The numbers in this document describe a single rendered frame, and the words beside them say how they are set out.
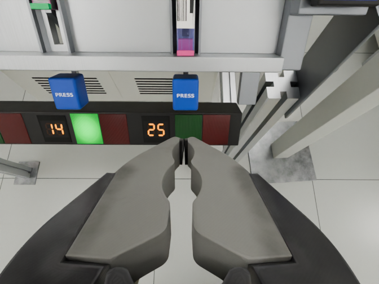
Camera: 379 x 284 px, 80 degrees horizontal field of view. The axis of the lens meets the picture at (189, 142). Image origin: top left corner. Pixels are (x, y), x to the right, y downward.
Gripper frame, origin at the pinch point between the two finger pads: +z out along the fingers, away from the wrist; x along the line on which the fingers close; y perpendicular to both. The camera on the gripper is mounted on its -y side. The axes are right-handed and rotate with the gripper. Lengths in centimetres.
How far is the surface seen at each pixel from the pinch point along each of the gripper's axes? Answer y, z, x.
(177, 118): 3.2, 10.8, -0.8
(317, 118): 17, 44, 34
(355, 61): 11, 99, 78
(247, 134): 11.7, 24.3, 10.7
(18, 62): -2.9, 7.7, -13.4
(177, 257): 68, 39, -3
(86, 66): -2.7, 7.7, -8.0
